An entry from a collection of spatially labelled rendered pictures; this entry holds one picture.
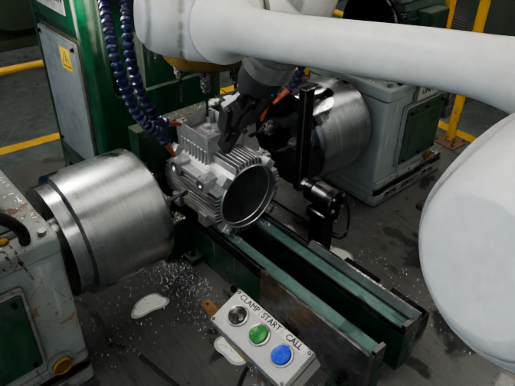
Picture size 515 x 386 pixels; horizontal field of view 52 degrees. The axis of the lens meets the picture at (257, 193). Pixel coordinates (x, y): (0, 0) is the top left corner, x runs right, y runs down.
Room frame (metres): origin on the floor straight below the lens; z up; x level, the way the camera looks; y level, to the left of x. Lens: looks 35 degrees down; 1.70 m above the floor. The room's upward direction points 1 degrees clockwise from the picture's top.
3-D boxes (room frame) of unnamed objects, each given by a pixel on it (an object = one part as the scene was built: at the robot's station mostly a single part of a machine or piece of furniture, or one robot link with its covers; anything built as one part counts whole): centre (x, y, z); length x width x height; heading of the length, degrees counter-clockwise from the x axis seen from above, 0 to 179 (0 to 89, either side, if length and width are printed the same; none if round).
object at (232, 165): (1.04, 0.09, 1.01); 0.20 x 0.19 x 0.19; 42
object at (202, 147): (1.07, 0.11, 1.11); 0.12 x 0.11 x 0.07; 42
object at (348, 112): (1.26, -0.16, 1.04); 0.41 x 0.25 x 0.25; 132
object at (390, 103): (1.44, -0.36, 0.99); 0.35 x 0.31 x 0.37; 132
